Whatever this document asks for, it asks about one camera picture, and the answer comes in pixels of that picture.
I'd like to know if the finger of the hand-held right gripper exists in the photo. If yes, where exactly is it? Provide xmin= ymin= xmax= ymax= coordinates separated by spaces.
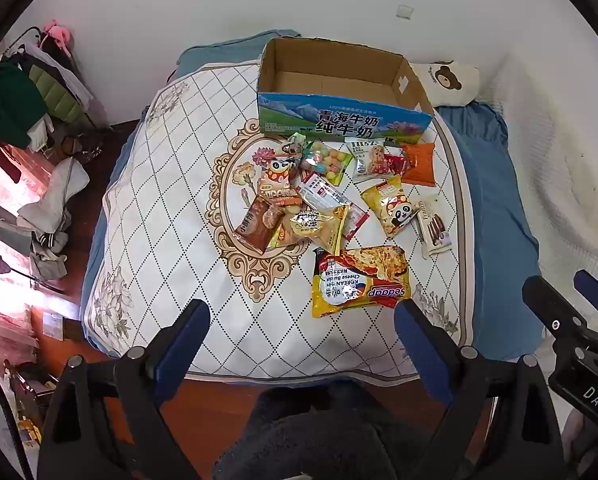
xmin=573 ymin=270 xmax=598 ymax=322
xmin=522 ymin=276 xmax=589 ymax=343

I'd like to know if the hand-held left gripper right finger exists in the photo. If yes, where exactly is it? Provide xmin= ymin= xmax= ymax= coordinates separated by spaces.
xmin=395 ymin=299 xmax=565 ymax=480

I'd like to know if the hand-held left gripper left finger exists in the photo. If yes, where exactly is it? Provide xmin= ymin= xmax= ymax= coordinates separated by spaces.
xmin=38 ymin=299 xmax=211 ymax=480

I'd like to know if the white chocolate wafer packet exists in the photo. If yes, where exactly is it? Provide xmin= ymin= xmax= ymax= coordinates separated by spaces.
xmin=415 ymin=194 xmax=453 ymax=259

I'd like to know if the white red label packet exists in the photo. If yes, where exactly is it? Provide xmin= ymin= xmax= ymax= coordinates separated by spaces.
xmin=295 ymin=171 xmax=371 ymax=241

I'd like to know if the cardboard milk box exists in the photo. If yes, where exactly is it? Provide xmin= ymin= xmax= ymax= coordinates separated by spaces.
xmin=257 ymin=37 xmax=434 ymax=142

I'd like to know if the yellow red instant noodle packet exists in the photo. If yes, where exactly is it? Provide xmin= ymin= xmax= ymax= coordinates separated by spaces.
xmin=312 ymin=246 xmax=412 ymax=319

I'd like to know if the blue bed sheet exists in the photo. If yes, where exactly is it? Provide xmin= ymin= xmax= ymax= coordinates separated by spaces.
xmin=79 ymin=27 xmax=540 ymax=361

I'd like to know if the person's dark fleece clothing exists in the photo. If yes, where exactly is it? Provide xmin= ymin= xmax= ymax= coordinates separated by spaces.
xmin=214 ymin=382 xmax=460 ymax=480

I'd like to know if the small cardboard carton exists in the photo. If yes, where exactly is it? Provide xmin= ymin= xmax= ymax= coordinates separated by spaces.
xmin=43 ymin=312 xmax=64 ymax=341

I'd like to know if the white quilted mattress pad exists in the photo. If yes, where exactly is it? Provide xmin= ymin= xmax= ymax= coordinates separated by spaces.
xmin=81 ymin=62 xmax=475 ymax=381

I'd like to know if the brown snack packet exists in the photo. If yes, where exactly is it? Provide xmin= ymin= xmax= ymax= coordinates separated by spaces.
xmin=240 ymin=195 xmax=286 ymax=255

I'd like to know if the yellow panda snack packet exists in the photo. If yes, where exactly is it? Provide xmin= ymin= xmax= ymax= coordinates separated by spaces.
xmin=361 ymin=176 xmax=421 ymax=239

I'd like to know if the yellow crisps packet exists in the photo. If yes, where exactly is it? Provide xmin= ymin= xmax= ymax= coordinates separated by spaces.
xmin=278 ymin=204 xmax=351 ymax=256

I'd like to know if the grey striped garment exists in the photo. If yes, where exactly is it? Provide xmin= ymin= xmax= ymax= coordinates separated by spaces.
xmin=29 ymin=232 xmax=70 ymax=281

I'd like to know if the orange snack packet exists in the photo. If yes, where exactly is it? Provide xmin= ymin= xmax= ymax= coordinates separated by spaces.
xmin=400 ymin=142 xmax=437 ymax=187

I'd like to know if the red white panda snack bag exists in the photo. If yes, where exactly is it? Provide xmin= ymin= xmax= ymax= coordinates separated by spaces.
xmin=257 ymin=154 xmax=307 ymax=213

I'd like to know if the white oat cookie packet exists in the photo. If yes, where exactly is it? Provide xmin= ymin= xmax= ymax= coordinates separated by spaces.
xmin=345 ymin=139 xmax=391 ymax=184

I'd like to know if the white garment pile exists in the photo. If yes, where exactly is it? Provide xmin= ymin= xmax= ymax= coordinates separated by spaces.
xmin=18 ymin=157 xmax=90 ymax=233

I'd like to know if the colourful candy ball packet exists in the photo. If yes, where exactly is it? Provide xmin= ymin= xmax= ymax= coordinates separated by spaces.
xmin=299 ymin=141 xmax=355 ymax=186

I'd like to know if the white bear print pillow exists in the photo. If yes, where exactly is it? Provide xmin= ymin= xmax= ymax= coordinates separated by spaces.
xmin=410 ymin=60 xmax=481 ymax=108

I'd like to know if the olive puffer jacket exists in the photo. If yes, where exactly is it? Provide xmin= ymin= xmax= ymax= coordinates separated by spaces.
xmin=29 ymin=65 xmax=87 ymax=123

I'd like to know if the dark green jacket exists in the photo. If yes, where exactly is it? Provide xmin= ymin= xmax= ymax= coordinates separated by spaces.
xmin=0 ymin=62 xmax=47 ymax=148

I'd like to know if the pink plush toy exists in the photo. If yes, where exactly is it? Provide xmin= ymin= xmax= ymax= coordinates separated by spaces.
xmin=43 ymin=20 xmax=74 ymax=53

